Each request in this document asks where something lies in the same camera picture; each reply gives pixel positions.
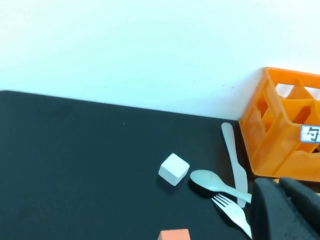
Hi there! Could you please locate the pale green plastic spoon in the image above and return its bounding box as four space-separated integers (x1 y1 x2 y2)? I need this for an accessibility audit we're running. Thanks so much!
189 169 253 204

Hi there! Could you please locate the orange plastic cutlery holder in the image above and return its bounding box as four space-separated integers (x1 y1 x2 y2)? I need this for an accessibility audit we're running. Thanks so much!
238 66 320 185

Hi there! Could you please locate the white plastic fork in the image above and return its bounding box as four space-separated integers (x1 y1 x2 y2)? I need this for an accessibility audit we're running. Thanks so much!
211 193 253 240

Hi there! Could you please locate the white foam cube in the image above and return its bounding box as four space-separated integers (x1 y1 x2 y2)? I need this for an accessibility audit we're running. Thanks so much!
158 153 191 187

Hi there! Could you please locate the orange foam cube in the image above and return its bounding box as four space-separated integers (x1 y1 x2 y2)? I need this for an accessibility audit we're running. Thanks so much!
158 228 192 240

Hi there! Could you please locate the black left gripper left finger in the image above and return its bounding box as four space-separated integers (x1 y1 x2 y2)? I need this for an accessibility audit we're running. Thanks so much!
249 177 316 240

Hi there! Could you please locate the translucent grey plastic knife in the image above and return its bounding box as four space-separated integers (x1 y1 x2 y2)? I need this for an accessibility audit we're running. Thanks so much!
220 121 248 209

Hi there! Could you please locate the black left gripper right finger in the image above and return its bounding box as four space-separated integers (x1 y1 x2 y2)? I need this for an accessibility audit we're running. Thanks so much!
279 176 320 237

